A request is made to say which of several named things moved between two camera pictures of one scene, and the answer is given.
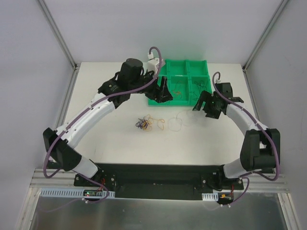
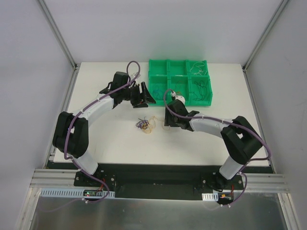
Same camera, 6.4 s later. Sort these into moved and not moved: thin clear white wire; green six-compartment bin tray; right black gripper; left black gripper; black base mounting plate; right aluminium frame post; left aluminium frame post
Moved: left black gripper; right black gripper; thin clear white wire
Not moved: right aluminium frame post; left aluminium frame post; green six-compartment bin tray; black base mounting plate
